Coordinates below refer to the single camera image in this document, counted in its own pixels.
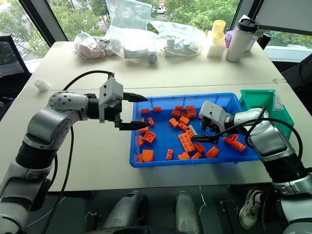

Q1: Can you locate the plastic bag with pink items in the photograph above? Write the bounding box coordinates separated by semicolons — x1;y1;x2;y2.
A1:
73;31;118;59

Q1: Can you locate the green plastic bin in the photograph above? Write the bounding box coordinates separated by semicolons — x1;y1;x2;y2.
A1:
238;89;294;145

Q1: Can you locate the plastic bag with white adapter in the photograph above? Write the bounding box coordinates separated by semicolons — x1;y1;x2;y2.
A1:
150;20;203;59

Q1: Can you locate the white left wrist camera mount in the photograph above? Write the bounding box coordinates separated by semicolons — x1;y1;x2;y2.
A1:
98;77;124;123

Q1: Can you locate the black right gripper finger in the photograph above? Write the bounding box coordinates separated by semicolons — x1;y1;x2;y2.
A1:
191;135;219;145

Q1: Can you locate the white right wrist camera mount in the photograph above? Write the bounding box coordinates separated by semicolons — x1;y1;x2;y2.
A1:
198;100;231;130

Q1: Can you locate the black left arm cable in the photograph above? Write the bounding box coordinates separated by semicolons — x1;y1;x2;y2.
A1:
42;70;115;234

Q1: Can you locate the white and black sneaker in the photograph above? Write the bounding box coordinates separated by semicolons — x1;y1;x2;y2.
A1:
238;188;266;230

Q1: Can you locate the rounded orange building block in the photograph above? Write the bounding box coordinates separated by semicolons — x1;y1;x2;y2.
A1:
141;149;155;163

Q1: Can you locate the sloped orange building block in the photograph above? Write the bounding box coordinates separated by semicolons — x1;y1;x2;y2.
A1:
205;146;220;159

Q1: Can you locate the black metal table foot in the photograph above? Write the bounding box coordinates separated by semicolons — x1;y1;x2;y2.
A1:
84;211;102;229
219;199;241;225

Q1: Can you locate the white tumbler with black lid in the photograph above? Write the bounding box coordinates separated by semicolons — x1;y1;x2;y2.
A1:
225;18;260;63

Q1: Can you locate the grey rounded robot leg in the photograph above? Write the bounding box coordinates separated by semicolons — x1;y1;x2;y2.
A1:
175;191;203;234
103;191;148;230

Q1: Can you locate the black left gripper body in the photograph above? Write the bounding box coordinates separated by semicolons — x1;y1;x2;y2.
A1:
104;99;124;129

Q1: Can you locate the black bottle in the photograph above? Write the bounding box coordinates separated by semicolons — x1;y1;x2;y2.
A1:
257;32;274;50

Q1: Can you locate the large clear plastic bag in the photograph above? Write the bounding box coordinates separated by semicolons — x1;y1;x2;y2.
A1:
105;0;159;64

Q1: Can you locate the black clothed person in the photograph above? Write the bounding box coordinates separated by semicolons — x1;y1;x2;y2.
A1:
279;58;312;99

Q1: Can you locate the purple plastic item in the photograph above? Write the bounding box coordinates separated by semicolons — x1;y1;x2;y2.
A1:
224;30;235;49

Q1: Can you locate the black office chair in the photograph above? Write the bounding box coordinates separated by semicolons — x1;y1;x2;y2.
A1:
0;34;33;99

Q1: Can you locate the pale yellow plastic cup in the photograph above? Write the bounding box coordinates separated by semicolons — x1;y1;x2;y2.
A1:
211;20;227;46

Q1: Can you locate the square orange building brick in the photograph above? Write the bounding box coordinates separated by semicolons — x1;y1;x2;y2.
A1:
142;131;157;143

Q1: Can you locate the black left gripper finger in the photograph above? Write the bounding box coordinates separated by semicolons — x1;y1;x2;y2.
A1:
119;120;150;132
122;92;149;103

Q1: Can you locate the long orange building brick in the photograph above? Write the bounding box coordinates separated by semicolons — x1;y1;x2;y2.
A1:
178;133;196;152
229;139;246;153

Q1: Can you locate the blue plastic bin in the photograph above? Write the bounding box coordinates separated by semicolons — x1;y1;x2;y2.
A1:
128;92;263;169

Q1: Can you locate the small white plastic cylinder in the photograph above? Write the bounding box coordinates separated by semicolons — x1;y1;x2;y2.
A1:
34;78;51;92

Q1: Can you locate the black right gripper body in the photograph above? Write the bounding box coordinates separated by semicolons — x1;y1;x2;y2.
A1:
201;117;221;138

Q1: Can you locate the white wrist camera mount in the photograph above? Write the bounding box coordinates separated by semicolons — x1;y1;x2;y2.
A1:
98;77;124;123
198;100;231;130

